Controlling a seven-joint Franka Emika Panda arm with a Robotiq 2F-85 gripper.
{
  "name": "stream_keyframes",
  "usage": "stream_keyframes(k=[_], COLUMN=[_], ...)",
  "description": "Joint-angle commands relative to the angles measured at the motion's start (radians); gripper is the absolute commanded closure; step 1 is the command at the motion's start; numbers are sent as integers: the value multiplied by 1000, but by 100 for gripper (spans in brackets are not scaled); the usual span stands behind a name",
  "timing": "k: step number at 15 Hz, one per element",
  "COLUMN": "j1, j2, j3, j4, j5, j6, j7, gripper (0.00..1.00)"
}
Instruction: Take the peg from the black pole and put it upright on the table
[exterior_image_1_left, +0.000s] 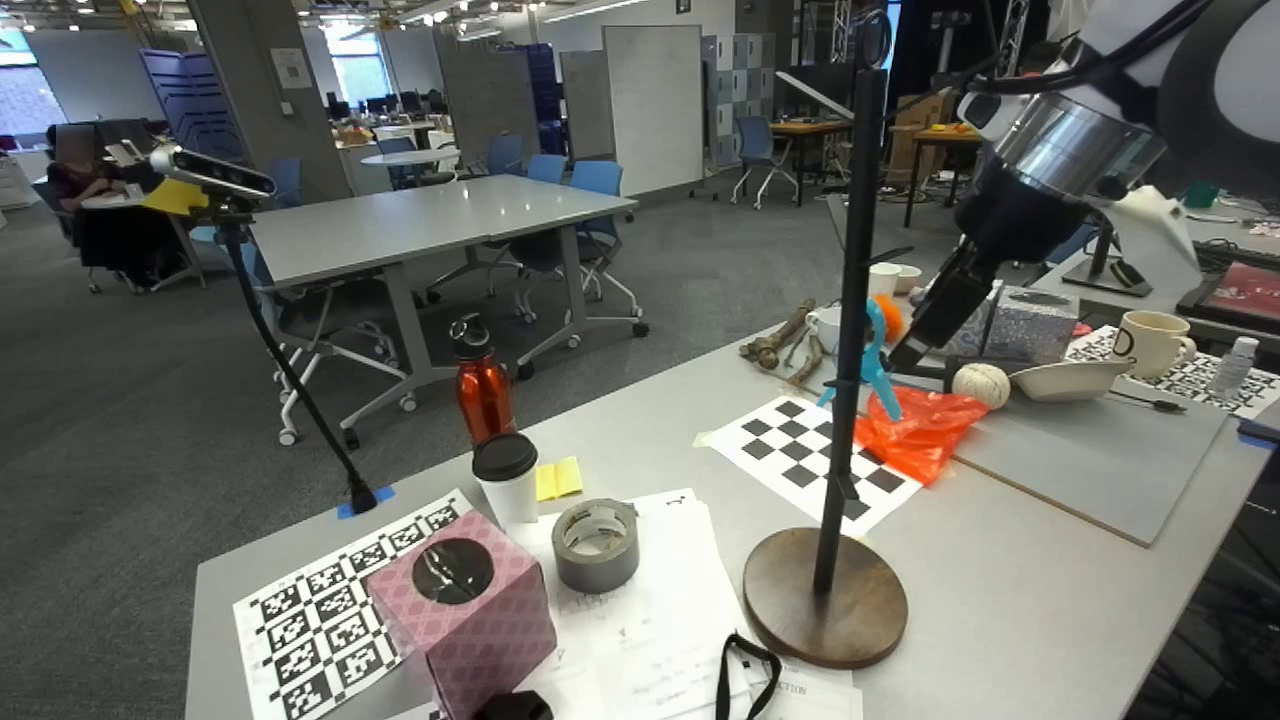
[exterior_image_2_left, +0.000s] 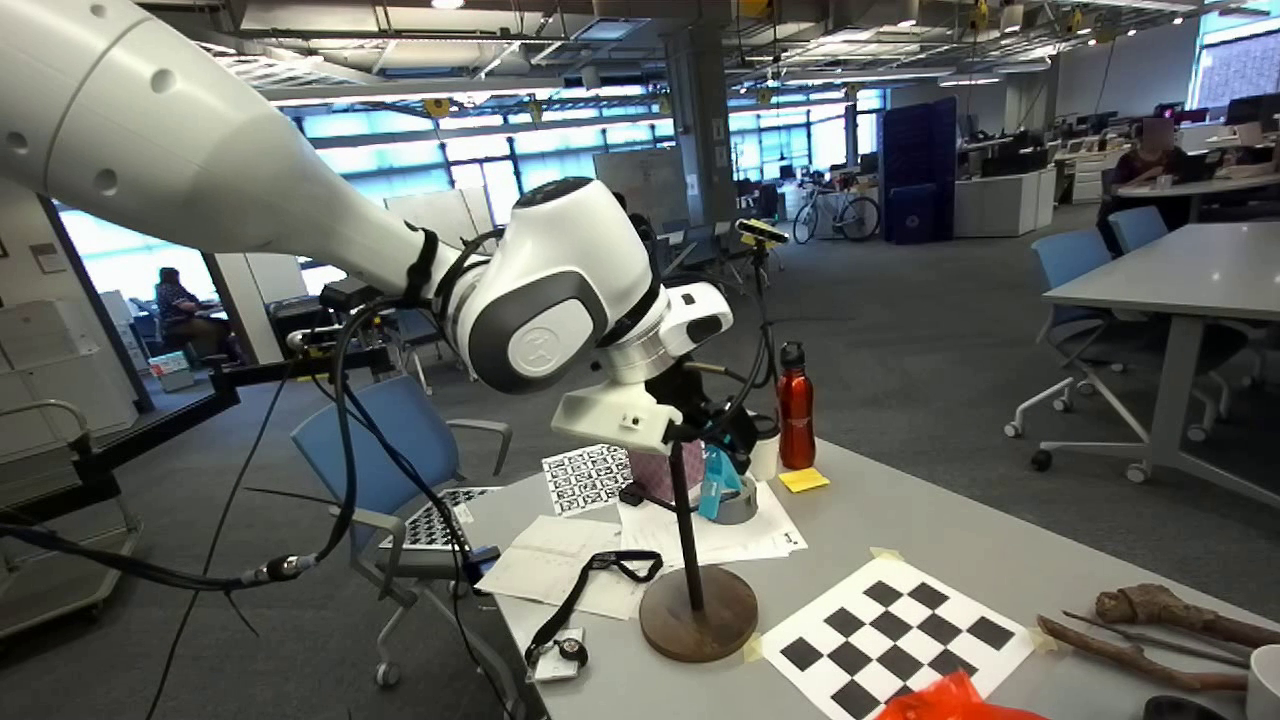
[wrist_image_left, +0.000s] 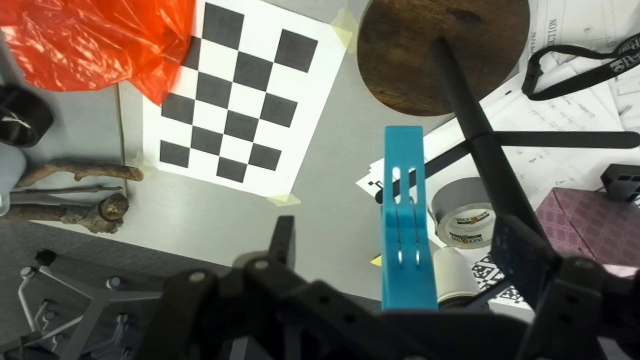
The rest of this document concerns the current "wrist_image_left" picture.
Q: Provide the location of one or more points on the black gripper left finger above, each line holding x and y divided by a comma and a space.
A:
282, 240

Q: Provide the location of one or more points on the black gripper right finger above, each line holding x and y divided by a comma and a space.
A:
527, 267

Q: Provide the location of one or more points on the blue plastic peg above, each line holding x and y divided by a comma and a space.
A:
404, 221

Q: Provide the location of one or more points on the black pole stand wooden base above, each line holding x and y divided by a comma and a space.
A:
440, 52

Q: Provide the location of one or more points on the tag marker paper sheet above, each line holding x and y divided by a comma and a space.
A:
493, 282

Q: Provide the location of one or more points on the pink tissue box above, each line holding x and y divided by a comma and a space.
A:
593, 227

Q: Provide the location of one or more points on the yellow sticky note pad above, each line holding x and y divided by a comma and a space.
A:
376, 261

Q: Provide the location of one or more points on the small black box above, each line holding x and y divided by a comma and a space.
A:
623, 180

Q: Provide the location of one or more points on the black white checkerboard sheet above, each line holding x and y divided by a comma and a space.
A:
246, 93

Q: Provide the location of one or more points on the white paper sheets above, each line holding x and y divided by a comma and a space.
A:
573, 113

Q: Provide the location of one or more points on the grey wheeled chair base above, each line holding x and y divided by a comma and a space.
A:
87, 313

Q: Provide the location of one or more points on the orange plastic bag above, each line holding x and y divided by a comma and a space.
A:
87, 42

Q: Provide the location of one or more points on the grey duct tape roll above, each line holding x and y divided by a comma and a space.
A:
462, 213

